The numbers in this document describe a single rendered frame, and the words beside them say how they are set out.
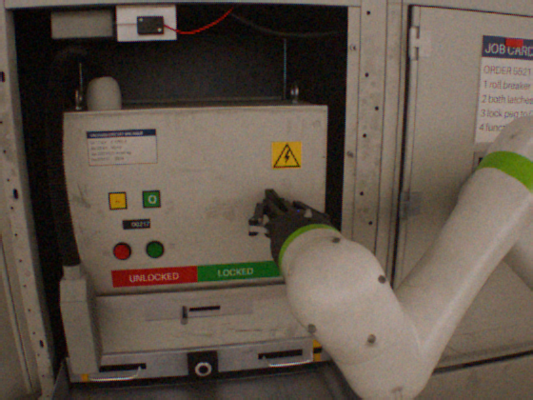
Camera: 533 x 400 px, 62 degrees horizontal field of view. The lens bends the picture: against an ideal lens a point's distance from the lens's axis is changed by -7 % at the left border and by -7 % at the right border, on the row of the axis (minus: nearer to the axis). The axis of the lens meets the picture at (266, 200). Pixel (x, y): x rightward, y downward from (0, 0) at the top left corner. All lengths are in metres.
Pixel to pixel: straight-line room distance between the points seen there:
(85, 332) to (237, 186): 0.37
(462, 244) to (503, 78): 0.45
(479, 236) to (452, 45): 0.41
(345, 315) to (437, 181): 0.52
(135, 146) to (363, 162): 0.41
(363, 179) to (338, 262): 0.44
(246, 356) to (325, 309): 0.54
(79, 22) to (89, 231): 0.37
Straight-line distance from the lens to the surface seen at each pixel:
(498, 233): 0.68
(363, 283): 0.48
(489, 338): 1.20
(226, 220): 0.88
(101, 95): 0.87
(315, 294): 0.48
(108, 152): 0.85
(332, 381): 1.02
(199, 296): 0.89
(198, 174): 0.85
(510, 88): 1.02
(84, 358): 0.88
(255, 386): 1.01
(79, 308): 0.83
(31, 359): 1.02
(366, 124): 0.89
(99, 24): 0.89
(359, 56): 0.88
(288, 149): 0.86
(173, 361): 0.99
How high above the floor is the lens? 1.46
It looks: 16 degrees down
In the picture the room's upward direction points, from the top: straight up
